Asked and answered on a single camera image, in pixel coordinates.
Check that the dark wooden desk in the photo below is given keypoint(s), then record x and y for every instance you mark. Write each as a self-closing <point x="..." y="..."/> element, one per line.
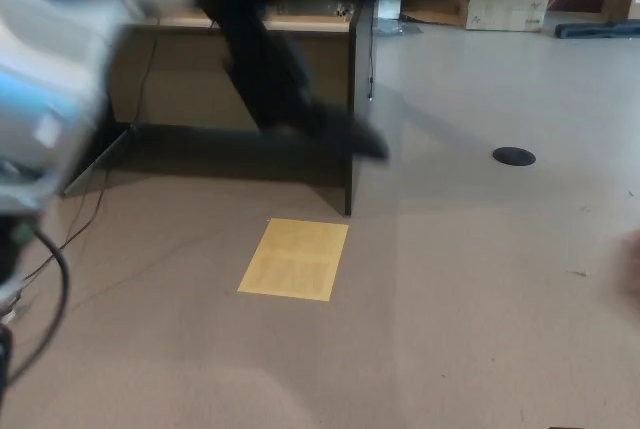
<point x="185" y="79"/>

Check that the yellow paper sheet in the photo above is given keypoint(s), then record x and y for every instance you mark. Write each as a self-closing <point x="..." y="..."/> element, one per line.
<point x="295" y="259"/>

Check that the clear plastic bag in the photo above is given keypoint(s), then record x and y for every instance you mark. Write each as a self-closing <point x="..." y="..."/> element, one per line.
<point x="397" y="26"/>

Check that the round black floor cover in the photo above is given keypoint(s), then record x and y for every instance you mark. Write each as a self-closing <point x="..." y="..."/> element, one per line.
<point x="514" y="156"/>

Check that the flattened brown cardboard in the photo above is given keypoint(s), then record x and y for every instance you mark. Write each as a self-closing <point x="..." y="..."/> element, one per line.
<point x="430" y="11"/>

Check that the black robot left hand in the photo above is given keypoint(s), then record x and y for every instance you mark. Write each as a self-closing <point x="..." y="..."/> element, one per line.
<point x="260" y="59"/>

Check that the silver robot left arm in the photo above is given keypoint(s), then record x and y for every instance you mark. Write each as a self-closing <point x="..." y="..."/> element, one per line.
<point x="55" y="49"/>

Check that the small brown cardboard box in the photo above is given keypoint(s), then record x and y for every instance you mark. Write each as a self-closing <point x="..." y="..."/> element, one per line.
<point x="620" y="6"/>

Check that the person's bare hand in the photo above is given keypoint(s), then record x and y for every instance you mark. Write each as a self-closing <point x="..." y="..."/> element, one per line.
<point x="631" y="264"/>

